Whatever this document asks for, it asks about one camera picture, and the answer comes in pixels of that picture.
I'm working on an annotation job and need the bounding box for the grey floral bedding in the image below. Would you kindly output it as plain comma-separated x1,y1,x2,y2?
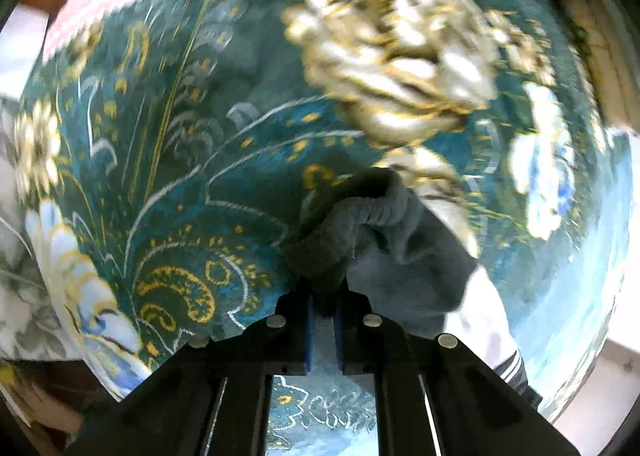
0,96,71,362

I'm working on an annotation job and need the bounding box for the dark grey garment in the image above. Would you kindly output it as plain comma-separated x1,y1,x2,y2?
280,168,543,409

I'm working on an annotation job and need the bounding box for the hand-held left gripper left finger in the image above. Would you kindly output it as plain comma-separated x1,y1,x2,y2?
65,281,315,456

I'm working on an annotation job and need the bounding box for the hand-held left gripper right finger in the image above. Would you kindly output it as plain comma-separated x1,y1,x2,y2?
334,278,568,456

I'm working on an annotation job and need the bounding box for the green floral blanket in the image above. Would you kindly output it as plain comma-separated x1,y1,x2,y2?
12,0,633,456

